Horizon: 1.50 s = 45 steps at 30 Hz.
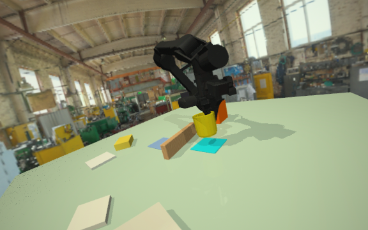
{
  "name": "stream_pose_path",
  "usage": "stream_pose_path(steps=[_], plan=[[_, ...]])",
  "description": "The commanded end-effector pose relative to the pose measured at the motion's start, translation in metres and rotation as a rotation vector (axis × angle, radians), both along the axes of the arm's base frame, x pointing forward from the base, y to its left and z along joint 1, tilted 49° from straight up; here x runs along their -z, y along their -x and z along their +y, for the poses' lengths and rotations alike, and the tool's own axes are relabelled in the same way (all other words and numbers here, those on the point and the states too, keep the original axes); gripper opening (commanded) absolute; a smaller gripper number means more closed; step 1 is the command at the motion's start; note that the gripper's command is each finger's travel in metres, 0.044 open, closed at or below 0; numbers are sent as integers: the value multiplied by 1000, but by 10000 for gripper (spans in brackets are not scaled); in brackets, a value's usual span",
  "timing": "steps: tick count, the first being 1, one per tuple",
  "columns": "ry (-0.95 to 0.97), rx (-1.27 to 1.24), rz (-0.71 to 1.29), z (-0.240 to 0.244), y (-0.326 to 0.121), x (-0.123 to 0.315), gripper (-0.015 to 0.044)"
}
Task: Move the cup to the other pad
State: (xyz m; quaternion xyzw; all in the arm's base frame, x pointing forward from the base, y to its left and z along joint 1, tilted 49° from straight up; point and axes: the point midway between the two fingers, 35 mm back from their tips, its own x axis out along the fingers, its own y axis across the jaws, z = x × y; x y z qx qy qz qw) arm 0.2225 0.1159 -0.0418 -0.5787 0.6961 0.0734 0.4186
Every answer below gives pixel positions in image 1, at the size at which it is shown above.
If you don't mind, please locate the yellow rectangular block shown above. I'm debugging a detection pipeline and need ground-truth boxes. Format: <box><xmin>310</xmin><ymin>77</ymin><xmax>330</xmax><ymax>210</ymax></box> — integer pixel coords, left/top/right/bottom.
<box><xmin>114</xmin><ymin>134</ymin><xmax>134</xmax><ymax>151</ymax></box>

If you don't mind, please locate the yellow cup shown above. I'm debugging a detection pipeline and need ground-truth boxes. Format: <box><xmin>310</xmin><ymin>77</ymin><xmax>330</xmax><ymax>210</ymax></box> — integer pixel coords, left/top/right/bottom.
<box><xmin>192</xmin><ymin>111</ymin><xmax>217</xmax><ymax>138</ymax></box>

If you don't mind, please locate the wooden plank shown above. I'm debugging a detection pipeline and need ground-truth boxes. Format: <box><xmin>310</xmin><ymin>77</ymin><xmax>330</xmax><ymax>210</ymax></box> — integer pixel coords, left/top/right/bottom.
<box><xmin>160</xmin><ymin>122</ymin><xmax>197</xmax><ymax>160</ymax></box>

